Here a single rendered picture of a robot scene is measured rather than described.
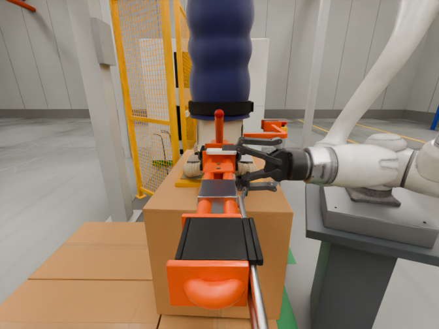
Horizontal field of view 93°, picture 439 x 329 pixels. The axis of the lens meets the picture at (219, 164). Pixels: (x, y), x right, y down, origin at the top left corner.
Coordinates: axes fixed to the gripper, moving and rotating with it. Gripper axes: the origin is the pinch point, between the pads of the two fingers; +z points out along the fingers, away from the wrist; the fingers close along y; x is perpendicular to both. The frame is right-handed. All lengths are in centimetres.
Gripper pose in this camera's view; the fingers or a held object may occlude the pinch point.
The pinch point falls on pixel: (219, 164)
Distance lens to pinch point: 50.8
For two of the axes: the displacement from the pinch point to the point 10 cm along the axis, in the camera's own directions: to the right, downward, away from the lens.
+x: 0.1, -3.4, 9.4
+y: 0.0, 9.4, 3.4
